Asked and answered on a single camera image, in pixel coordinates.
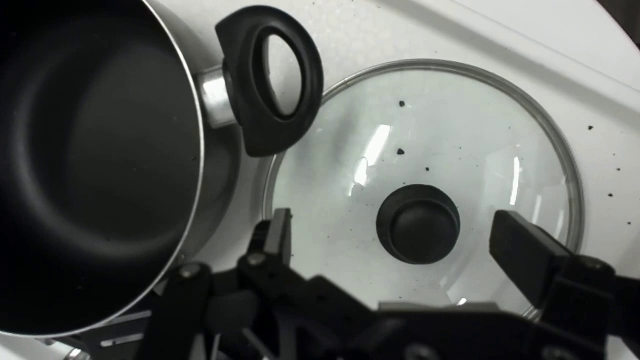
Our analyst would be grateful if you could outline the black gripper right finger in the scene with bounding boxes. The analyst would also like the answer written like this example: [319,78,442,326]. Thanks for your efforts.
[488,209,572,307]

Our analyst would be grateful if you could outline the white plastic tray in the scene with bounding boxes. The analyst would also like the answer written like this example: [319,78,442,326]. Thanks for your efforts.
[0,0,640,360]

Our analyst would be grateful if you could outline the black nonstick pot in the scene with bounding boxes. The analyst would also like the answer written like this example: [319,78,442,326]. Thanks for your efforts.
[0,0,324,337]

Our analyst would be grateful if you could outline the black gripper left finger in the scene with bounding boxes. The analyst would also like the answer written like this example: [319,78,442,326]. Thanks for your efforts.
[243,207,292,265]

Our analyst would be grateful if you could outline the glass lid with black knob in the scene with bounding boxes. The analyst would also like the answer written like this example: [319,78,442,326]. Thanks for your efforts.
[264,59,584,315]

